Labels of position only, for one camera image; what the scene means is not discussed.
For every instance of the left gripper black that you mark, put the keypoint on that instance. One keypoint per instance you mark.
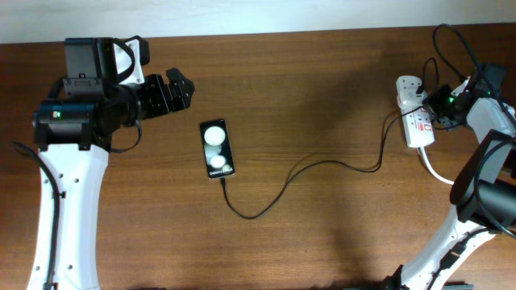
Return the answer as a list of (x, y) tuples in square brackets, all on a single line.
[(180, 99)]

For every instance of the black smartphone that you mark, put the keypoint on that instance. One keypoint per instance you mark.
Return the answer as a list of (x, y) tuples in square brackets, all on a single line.
[(217, 149)]

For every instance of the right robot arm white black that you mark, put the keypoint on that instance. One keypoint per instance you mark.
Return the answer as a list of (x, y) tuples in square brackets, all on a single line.
[(482, 205)]

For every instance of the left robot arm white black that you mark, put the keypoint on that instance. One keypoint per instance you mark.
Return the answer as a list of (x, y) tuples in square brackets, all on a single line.
[(104, 90)]

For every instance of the white charger plug adapter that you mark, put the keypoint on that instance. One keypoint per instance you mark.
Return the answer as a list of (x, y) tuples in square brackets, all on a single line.
[(410, 100)]

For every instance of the white power strip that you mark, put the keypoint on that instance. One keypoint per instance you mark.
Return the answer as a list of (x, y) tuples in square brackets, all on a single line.
[(417, 122)]

